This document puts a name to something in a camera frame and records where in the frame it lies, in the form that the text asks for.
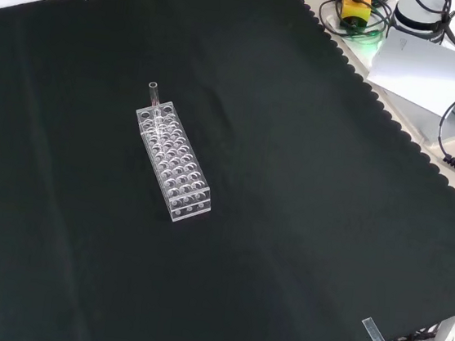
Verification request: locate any clear glass test tube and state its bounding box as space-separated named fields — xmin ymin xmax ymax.
xmin=142 ymin=81 xmax=169 ymax=139

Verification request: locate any clear acrylic test tube rack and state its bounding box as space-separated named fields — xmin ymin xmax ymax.
xmin=123 ymin=97 xmax=223 ymax=227

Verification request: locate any black bench cloth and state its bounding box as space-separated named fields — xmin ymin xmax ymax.
xmin=0 ymin=0 xmax=455 ymax=341

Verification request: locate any yellow emergency stop button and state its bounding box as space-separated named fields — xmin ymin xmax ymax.
xmin=338 ymin=0 xmax=372 ymax=30

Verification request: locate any grey table leg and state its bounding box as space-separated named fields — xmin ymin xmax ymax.
xmin=434 ymin=311 xmax=455 ymax=341

